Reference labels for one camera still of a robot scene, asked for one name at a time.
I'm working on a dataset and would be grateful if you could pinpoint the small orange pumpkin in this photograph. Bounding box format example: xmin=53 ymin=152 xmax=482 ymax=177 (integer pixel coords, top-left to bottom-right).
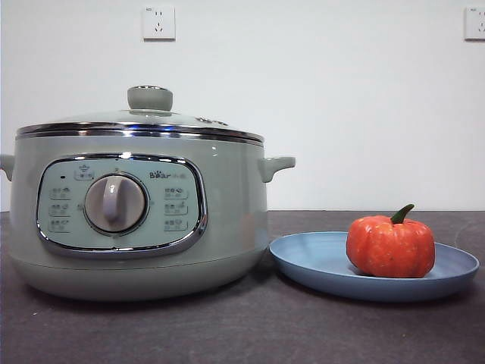
xmin=346 ymin=203 xmax=437 ymax=279

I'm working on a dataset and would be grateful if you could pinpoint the pale green electric steamer pot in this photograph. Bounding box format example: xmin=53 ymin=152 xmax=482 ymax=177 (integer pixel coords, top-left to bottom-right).
xmin=0 ymin=133 xmax=296 ymax=303

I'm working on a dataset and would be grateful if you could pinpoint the glass lid with green knob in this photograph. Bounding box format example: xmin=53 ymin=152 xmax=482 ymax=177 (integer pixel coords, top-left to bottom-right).
xmin=16 ymin=85 xmax=264 ymax=146

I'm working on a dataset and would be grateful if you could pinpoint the blue plate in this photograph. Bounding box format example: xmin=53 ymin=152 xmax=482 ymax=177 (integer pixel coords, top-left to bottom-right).
xmin=269 ymin=231 xmax=481 ymax=303

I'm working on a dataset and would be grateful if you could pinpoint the white wall socket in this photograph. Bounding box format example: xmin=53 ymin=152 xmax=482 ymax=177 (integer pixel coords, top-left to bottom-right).
xmin=464 ymin=6 xmax=485 ymax=42
xmin=142 ymin=5 xmax=177 ymax=42

